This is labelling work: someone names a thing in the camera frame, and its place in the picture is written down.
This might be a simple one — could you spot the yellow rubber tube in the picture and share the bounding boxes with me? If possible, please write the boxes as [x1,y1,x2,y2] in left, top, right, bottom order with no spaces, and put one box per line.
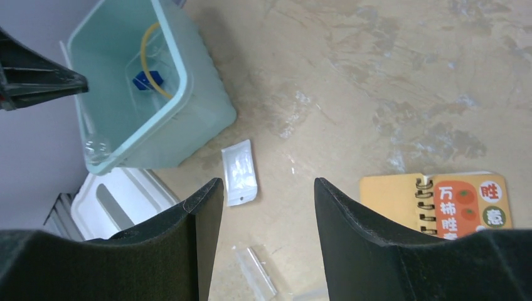
[139,22,173,100]

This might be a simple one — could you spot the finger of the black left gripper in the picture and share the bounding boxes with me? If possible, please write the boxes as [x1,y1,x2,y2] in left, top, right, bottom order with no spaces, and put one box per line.
[1,29,88,111]

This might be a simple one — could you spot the clear glass tube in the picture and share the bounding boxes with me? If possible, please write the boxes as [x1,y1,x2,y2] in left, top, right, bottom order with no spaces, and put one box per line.
[59,40,112,166]

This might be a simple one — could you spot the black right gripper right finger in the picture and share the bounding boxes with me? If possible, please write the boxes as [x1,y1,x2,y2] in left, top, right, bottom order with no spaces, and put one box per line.
[314,178,531,300]

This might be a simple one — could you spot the white plastic bin lid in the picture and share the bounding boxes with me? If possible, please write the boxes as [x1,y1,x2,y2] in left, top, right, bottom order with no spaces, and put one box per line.
[70,167,180,240]

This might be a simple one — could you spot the white plastic pouch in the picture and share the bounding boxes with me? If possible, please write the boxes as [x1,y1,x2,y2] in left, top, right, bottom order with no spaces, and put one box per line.
[221,139,258,207]

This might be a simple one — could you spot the teal plastic bin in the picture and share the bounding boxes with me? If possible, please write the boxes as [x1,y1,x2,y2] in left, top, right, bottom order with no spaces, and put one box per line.
[65,1,237,175]

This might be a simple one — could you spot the tan spiral notebook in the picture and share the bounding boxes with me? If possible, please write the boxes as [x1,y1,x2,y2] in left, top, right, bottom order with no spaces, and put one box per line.
[359,171,513,240]

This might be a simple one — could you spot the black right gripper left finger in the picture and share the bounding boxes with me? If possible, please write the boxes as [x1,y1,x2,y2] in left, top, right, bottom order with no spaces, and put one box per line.
[1,178,224,300]

